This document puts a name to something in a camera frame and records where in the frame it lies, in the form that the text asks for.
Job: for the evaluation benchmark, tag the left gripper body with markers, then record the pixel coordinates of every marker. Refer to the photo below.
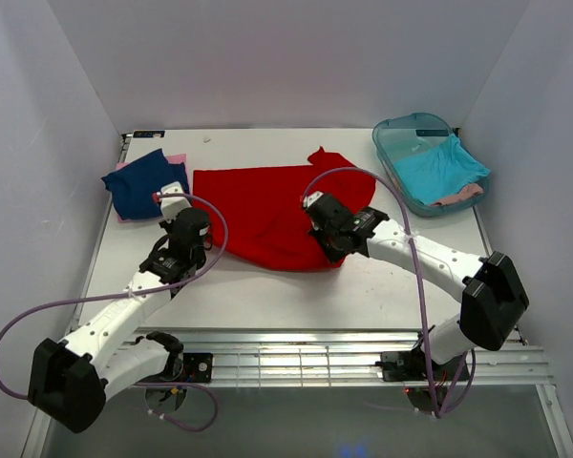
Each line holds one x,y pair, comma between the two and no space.
173,221

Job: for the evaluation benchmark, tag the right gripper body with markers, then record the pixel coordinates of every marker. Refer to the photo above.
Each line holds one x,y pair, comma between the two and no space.
318,237

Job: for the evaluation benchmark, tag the red t shirt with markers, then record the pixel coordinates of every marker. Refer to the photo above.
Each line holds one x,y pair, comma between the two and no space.
263,222

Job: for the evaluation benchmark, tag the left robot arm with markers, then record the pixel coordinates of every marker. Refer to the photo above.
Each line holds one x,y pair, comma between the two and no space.
74,378

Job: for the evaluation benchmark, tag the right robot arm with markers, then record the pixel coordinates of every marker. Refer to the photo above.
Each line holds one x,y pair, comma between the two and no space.
489,291

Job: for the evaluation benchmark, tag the navy blue folded t shirt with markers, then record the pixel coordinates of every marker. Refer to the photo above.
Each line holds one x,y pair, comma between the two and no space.
141,183

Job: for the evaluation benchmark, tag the pink folded t shirt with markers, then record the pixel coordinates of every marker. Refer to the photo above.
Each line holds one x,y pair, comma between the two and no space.
174,160

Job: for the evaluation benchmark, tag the teal plastic bin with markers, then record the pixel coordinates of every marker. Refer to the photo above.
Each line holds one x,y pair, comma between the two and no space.
404,136

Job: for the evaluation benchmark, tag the turquoise t shirt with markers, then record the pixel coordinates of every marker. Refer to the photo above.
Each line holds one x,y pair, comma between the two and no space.
439,172

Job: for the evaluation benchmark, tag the blue label sticker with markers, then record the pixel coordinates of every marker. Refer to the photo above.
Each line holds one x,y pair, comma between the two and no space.
148,134

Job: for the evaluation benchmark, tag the salmon pink t shirt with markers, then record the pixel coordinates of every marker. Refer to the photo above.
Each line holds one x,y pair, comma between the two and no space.
469,191

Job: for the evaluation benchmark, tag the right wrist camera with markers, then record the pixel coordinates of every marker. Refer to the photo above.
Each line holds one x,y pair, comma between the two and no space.
309,200

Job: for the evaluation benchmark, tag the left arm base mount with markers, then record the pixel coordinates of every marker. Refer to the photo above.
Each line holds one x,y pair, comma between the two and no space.
193,367

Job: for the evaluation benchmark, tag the aluminium rail frame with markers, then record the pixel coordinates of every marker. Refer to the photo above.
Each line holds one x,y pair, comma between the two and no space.
295,375

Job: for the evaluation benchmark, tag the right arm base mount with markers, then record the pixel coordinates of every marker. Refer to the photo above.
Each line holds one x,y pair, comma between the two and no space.
410,366

